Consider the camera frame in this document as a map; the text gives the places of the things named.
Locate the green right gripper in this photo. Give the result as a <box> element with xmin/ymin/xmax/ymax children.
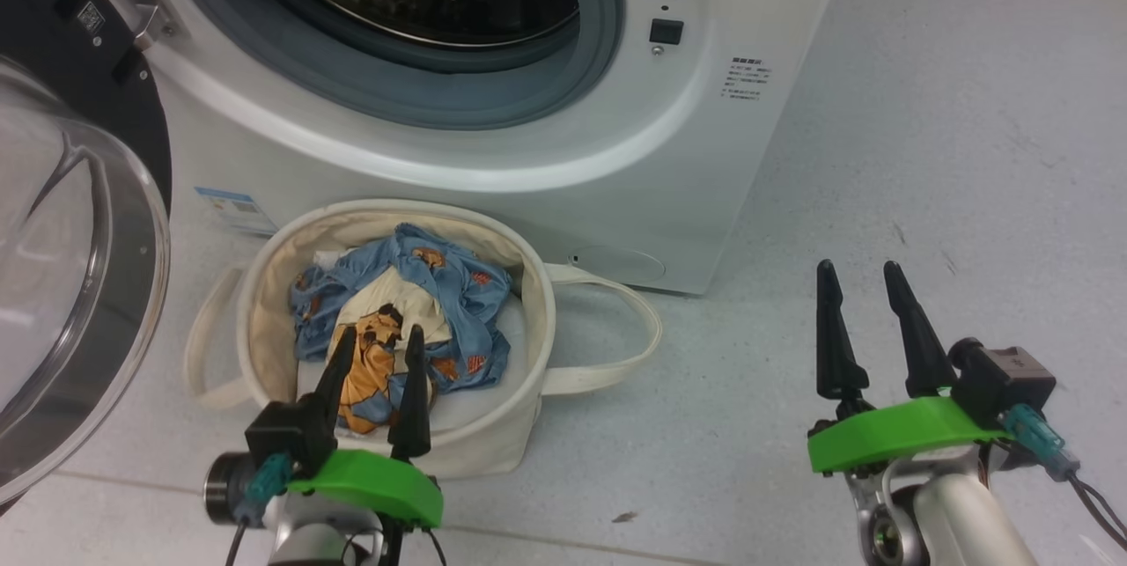
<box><xmin>808</xmin><ymin>260</ymin><xmax>1009</xmax><ymax>474</ymax></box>

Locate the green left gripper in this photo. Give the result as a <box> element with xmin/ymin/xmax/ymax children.
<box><xmin>286</xmin><ymin>324</ymin><xmax>444</xmax><ymax>530</ymax></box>

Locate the cream orange cartoon-print garment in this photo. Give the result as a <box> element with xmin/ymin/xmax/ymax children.
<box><xmin>328</xmin><ymin>289</ymin><xmax>454</xmax><ymax>435</ymax></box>

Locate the blue patterned garment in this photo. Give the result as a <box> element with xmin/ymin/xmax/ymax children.
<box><xmin>291</xmin><ymin>223</ymin><xmax>513</xmax><ymax>393</ymax></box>

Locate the black-rimmed glass washer door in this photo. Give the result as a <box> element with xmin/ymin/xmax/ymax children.
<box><xmin>0</xmin><ymin>0</ymin><xmax>173</xmax><ymax>514</ymax></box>

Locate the white front-load washing machine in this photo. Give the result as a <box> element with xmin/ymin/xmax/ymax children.
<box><xmin>114</xmin><ymin>0</ymin><xmax>857</xmax><ymax>296</ymax></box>

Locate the white pillow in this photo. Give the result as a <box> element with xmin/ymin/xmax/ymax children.
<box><xmin>295</xmin><ymin>249</ymin><xmax>529</xmax><ymax>439</ymax></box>

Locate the cream canvas laundry basket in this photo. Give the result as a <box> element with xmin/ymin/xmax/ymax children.
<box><xmin>183</xmin><ymin>199</ymin><xmax>663</xmax><ymax>481</ymax></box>

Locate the blue energy label sticker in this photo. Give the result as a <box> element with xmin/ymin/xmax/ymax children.
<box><xmin>195</xmin><ymin>187</ymin><xmax>278</xmax><ymax>237</ymax></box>

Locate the round drain filter cover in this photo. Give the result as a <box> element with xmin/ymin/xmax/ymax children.
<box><xmin>568</xmin><ymin>246</ymin><xmax>667</xmax><ymax>281</ymax></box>

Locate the left camera cable teal plug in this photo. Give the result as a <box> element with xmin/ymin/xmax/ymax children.
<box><xmin>225</xmin><ymin>453</ymin><xmax>293</xmax><ymax>566</ymax></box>

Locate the camera cable teal plug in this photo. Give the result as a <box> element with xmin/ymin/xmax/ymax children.
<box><xmin>999</xmin><ymin>403</ymin><xmax>1127</xmax><ymax>554</ymax></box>
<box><xmin>225</xmin><ymin>453</ymin><xmax>293</xmax><ymax>566</ymax></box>

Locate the right camera cable teal plug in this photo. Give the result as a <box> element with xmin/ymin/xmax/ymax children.
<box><xmin>999</xmin><ymin>403</ymin><xmax>1127</xmax><ymax>554</ymax></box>

